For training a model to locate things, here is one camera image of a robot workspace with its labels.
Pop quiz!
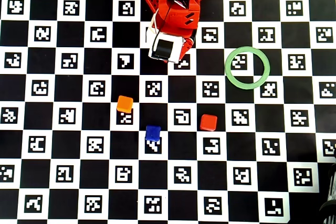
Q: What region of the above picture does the red gripper black motor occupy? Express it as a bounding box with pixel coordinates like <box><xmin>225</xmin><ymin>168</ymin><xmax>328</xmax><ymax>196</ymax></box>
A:
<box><xmin>179</xmin><ymin>36</ymin><xmax>195</xmax><ymax>61</ymax></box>

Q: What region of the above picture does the red cube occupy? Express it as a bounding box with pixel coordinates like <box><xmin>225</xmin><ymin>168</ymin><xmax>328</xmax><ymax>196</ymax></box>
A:
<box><xmin>199</xmin><ymin>114</ymin><xmax>218</xmax><ymax>132</ymax></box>

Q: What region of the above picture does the blue cube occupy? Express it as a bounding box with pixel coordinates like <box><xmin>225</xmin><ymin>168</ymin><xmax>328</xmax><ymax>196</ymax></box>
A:
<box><xmin>145</xmin><ymin>125</ymin><xmax>162</xmax><ymax>142</ymax></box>

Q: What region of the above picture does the orange cube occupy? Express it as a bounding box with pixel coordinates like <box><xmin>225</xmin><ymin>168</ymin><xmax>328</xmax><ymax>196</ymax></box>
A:
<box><xmin>117</xmin><ymin>95</ymin><xmax>134</xmax><ymax>113</ymax></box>

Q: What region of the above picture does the black white marker board mat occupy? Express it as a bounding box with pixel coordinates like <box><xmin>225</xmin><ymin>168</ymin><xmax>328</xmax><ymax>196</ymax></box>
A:
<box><xmin>0</xmin><ymin>0</ymin><xmax>336</xmax><ymax>224</ymax></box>

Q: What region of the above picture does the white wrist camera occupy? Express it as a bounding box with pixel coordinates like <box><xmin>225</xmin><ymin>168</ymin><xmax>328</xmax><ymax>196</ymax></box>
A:
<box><xmin>148</xmin><ymin>20</ymin><xmax>184</xmax><ymax>64</ymax></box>

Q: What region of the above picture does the green ring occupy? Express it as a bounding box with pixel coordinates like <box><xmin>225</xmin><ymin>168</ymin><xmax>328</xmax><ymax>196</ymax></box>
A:
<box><xmin>225</xmin><ymin>46</ymin><xmax>271</xmax><ymax>90</ymax></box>

